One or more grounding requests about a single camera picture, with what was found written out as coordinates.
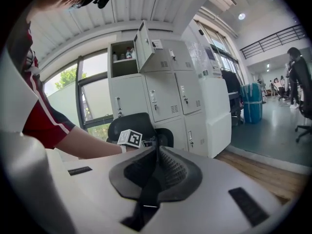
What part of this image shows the black window frame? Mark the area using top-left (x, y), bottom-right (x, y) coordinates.
top-left (75, 50), bottom-right (114, 132)

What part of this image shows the grey metal locker cabinet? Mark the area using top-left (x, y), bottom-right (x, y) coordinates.
top-left (107, 20), bottom-right (208, 156)

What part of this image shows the person's left forearm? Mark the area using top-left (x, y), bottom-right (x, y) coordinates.
top-left (54, 125), bottom-right (127, 159)

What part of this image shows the blue wrapped barrel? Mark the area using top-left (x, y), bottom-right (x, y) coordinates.
top-left (240, 82), bottom-right (264, 125)

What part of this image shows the black metal railing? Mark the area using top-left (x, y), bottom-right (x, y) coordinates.
top-left (239, 24), bottom-right (306, 60)

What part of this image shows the black office chair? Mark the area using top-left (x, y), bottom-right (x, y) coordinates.
top-left (220, 69), bottom-right (245, 127)
top-left (291, 56), bottom-right (312, 144)

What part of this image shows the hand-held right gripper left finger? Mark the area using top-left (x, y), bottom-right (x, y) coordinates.
top-left (45, 146), bottom-right (158, 234)

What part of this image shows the person's red striped shirt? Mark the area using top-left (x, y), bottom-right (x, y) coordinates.
top-left (15, 20), bottom-right (77, 150)

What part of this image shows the black mesh chair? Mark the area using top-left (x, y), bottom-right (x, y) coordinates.
top-left (106, 112), bottom-right (175, 149)

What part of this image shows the white box unit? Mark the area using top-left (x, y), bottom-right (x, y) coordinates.
top-left (198, 78), bottom-right (233, 159)

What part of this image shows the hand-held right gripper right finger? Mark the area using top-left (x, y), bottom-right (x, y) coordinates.
top-left (145, 146), bottom-right (293, 234)

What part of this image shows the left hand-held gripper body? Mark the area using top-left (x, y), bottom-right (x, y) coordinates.
top-left (117, 129), bottom-right (157, 149)

